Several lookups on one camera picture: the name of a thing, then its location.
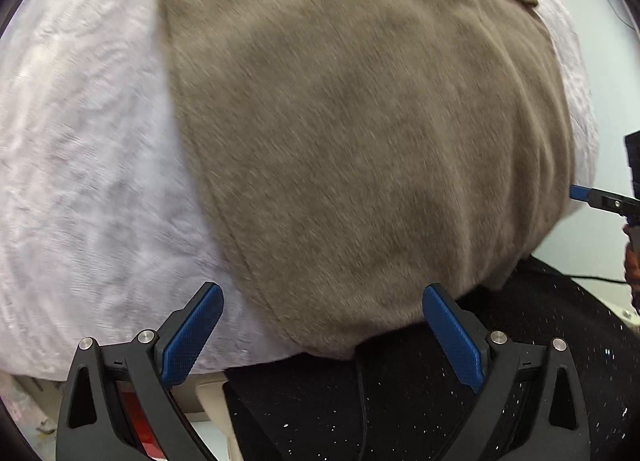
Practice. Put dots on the lavender embossed fleece blanket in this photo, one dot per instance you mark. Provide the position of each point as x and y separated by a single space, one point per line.
102 228

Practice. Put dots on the black speckled trousers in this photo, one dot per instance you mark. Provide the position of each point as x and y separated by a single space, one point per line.
398 398

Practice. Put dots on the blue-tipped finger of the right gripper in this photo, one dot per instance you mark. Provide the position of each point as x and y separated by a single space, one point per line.
606 201

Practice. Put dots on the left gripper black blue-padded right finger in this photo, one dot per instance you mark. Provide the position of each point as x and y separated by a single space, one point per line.
529 403

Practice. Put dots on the brown knit sweater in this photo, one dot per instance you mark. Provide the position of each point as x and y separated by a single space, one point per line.
349 152

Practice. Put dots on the person's right hand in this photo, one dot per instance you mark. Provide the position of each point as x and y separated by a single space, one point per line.
631 264

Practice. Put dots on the red box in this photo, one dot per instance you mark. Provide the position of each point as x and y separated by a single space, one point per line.
139 421

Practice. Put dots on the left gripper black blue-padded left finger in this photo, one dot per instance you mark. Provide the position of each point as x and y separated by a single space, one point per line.
94 423

